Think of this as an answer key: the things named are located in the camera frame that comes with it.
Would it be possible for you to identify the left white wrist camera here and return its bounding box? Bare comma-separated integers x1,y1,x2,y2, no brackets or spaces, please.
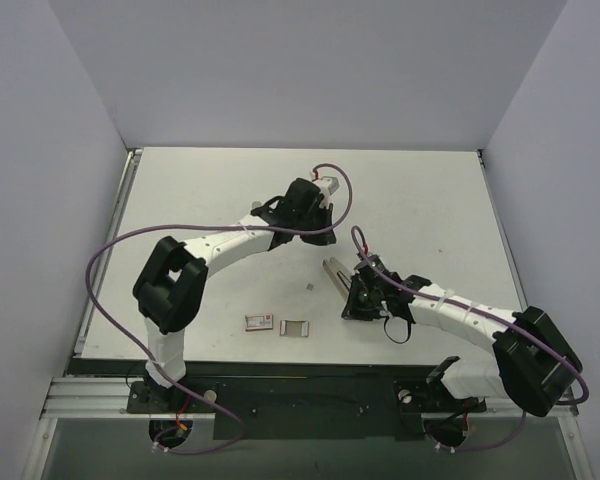
311,173,340,203

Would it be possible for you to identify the open staple box tray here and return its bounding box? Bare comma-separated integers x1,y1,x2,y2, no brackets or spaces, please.
279,320,310,338

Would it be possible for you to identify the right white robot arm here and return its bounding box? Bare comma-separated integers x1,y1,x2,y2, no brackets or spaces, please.
333,256,582,417

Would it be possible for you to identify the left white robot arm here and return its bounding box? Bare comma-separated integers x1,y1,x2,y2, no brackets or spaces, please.
132,176,339,412

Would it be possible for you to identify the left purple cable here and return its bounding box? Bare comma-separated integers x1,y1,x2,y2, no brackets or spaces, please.
85,162,354,456

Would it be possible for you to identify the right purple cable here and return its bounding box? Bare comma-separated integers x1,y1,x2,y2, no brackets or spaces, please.
350,225,591,455

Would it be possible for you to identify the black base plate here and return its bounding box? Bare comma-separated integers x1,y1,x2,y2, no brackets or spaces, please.
127,362,486,444

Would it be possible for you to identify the red white staple box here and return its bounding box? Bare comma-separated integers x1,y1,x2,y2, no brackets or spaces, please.
245,314,274,332

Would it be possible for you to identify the purple cable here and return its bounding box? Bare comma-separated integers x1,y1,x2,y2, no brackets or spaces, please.
85,162,354,456
350,225,591,455

